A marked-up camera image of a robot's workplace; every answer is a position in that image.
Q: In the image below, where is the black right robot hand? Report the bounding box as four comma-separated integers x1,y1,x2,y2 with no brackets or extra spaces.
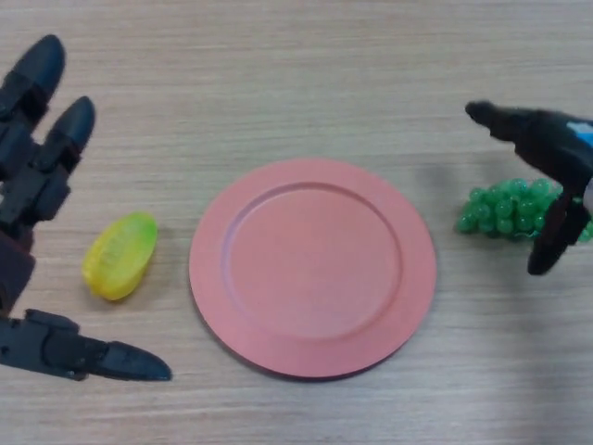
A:
464,100,593,277

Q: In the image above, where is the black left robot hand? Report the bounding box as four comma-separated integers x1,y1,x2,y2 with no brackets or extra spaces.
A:
0,34,173,383

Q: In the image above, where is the green grape bunch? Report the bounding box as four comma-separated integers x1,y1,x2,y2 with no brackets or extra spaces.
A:
453,178,593,245

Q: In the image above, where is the pink round plate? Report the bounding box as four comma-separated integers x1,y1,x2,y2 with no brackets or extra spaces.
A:
188,158,437,382

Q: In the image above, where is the yellow green starfruit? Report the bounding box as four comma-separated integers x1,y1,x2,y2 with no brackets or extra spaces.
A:
82,210,159,302

